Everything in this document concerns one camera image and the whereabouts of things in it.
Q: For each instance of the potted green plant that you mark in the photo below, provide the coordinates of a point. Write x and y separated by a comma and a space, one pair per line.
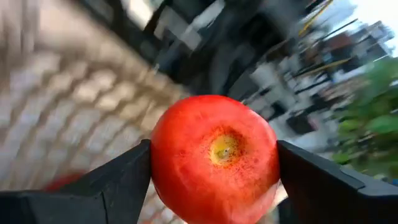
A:
373, 124

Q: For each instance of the red tomato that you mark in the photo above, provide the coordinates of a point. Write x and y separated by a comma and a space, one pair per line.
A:
214, 161

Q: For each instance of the red apple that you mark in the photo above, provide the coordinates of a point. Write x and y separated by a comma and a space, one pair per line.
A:
62, 183

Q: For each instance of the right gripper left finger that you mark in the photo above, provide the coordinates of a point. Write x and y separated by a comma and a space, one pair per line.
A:
77, 202

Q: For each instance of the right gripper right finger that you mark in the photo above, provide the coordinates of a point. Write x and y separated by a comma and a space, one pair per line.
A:
335, 199

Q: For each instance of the woven wicker basket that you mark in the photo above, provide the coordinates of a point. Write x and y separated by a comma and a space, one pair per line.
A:
77, 102

